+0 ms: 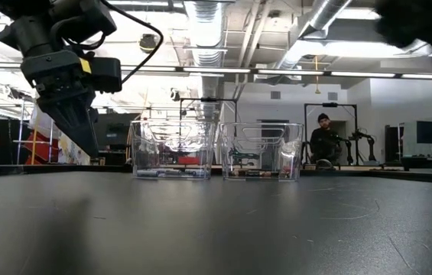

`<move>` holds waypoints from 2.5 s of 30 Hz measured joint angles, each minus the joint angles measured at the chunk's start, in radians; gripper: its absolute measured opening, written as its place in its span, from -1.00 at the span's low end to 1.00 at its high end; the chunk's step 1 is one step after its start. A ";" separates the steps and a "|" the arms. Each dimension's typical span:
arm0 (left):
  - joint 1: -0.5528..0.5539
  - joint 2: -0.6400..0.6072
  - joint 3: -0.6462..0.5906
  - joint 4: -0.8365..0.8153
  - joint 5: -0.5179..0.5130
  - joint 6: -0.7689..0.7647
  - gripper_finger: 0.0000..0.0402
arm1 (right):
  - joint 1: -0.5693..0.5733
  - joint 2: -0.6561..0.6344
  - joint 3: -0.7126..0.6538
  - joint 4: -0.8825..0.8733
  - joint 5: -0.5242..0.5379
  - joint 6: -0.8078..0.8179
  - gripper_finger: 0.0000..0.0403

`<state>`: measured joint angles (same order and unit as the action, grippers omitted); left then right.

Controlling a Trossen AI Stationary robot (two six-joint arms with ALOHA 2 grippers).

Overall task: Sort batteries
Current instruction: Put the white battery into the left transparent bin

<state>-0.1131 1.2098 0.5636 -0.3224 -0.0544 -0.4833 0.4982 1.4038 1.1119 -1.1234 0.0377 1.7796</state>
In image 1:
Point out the black background robot arm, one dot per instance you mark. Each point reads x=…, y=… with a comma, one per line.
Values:
x=370, y=143
x=347, y=147

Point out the square wall vent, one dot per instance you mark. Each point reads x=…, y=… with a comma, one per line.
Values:
x=275, y=95
x=333, y=96

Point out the black partition panel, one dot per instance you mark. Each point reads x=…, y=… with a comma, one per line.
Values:
x=7, y=141

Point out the clear plastic bin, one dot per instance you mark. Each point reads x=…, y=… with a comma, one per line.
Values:
x=296, y=153
x=139, y=153

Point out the red box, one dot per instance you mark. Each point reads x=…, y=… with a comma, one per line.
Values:
x=189, y=160

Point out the black metal rig frame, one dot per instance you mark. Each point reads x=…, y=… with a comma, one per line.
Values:
x=330, y=104

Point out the silver ribbed ceiling duct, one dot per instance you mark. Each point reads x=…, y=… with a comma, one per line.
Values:
x=322, y=15
x=204, y=30

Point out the black overhead camera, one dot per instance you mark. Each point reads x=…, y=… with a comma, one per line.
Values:
x=148, y=43

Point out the person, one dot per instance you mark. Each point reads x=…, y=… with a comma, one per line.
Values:
x=322, y=141

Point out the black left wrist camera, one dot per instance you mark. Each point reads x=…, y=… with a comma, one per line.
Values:
x=104, y=74

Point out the black cabinet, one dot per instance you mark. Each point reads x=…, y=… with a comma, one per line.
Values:
x=393, y=143

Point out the black table mat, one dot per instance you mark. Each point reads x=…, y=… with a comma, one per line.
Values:
x=215, y=229

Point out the white blue-capped battery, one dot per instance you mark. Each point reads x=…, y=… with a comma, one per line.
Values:
x=148, y=173
x=173, y=172
x=196, y=172

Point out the black side table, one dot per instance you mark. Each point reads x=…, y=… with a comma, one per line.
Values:
x=422, y=159

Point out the red black striped structure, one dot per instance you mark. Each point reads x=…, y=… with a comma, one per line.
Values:
x=43, y=149

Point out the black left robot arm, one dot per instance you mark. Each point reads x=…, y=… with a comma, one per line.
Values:
x=39, y=30

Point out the black monitor screen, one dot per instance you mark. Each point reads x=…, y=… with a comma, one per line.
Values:
x=429, y=131
x=116, y=130

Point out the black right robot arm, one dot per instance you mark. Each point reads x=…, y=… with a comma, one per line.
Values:
x=410, y=19

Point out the long white light bar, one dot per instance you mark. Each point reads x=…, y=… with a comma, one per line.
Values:
x=215, y=70

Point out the black dome ceiling camera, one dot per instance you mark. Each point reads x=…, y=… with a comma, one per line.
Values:
x=175, y=95

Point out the floral patterned panel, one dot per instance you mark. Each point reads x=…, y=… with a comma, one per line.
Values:
x=70, y=153

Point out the white rectangular air duct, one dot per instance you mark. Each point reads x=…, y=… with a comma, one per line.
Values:
x=353, y=47

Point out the grey metal rack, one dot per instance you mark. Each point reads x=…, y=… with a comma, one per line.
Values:
x=20, y=130

